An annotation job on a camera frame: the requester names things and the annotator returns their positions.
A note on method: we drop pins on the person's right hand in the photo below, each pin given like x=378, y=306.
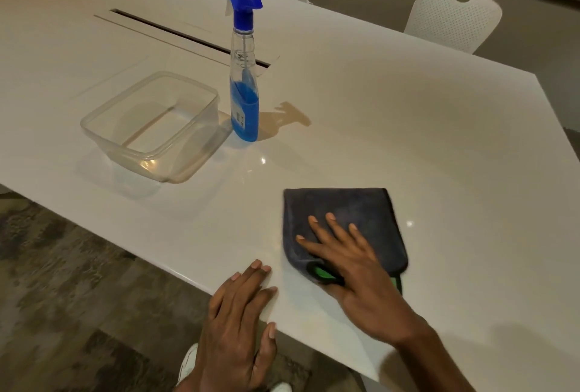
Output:
x=371, y=296

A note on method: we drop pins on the person's left hand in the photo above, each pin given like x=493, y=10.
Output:
x=229, y=337

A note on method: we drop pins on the person's left middle finger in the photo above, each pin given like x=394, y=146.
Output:
x=254, y=287

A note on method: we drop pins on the person's right little finger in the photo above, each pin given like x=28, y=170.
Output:
x=362, y=242

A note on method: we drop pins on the person's right middle finger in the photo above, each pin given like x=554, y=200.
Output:
x=330, y=242

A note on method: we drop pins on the person's left thumb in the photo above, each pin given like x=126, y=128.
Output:
x=267, y=351

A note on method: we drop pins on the person's right thumb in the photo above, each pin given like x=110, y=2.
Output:
x=336, y=293

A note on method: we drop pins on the person's left little finger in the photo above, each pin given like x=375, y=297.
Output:
x=225, y=292

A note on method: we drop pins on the dark grey microfibre cloth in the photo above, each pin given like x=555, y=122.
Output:
x=362, y=210

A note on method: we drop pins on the person's right forearm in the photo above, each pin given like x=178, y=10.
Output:
x=430, y=364

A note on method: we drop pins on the person's left forearm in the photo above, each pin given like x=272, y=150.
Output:
x=213, y=385

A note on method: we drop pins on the white shoe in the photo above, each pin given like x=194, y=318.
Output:
x=281, y=387
x=188, y=362

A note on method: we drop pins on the blue spray bottle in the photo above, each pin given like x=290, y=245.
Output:
x=244, y=111

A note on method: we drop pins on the clear plastic container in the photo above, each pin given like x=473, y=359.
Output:
x=149, y=133

